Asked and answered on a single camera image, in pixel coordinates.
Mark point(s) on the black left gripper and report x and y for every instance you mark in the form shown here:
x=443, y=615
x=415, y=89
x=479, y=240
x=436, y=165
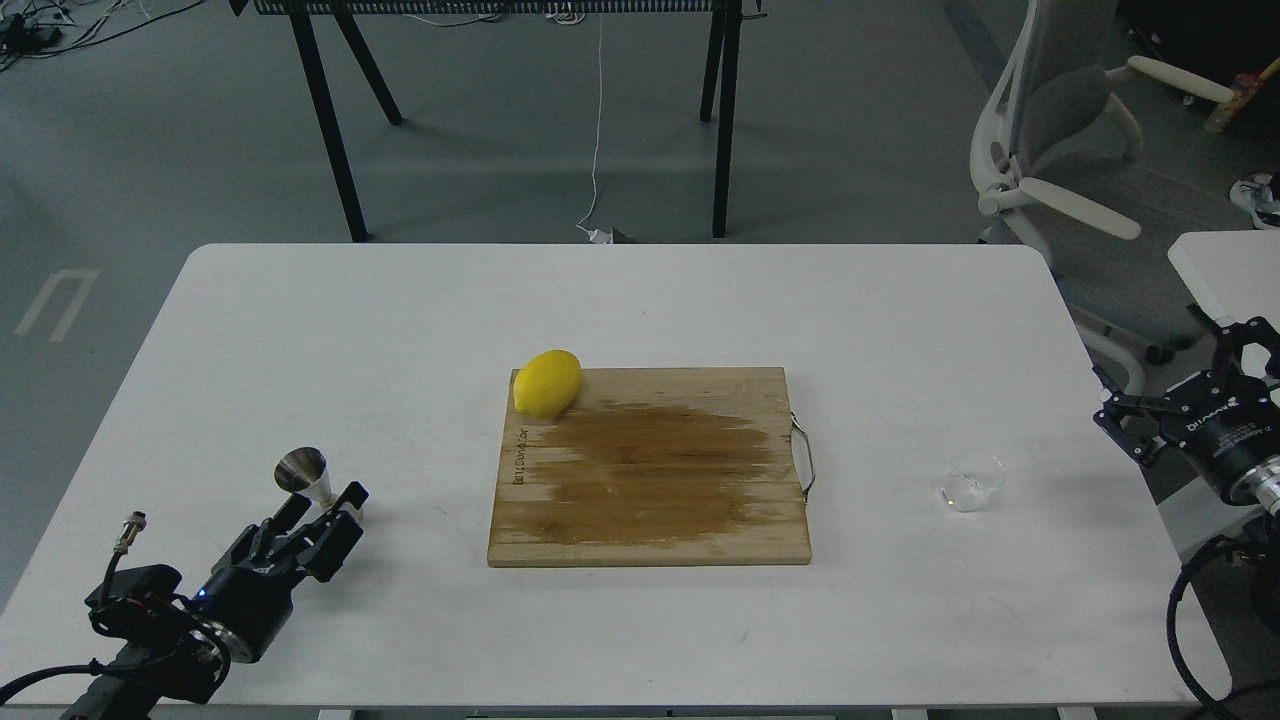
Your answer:
x=247, y=599

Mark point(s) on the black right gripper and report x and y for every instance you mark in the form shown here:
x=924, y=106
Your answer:
x=1223, y=421

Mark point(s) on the steel double jigger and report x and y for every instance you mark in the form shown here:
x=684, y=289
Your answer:
x=305, y=472

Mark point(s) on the clear glass measuring cup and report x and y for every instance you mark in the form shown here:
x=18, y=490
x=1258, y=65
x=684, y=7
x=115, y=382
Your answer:
x=974, y=477

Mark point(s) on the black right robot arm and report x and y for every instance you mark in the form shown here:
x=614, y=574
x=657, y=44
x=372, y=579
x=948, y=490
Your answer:
x=1252, y=547

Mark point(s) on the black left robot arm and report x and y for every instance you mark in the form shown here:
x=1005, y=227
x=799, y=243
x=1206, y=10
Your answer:
x=181, y=648

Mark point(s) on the white side table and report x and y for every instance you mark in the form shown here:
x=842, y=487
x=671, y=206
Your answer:
x=1233, y=275

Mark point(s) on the grey office chair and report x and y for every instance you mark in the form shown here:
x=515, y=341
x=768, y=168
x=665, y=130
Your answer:
x=1056, y=160

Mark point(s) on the yellow lemon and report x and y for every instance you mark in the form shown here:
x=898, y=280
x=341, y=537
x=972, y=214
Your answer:
x=547, y=385

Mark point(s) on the wooden cutting board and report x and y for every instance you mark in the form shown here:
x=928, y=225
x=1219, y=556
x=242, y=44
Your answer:
x=654, y=468

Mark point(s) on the black metal frame table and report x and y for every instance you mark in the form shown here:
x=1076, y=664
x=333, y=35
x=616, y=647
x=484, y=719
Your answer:
x=487, y=95

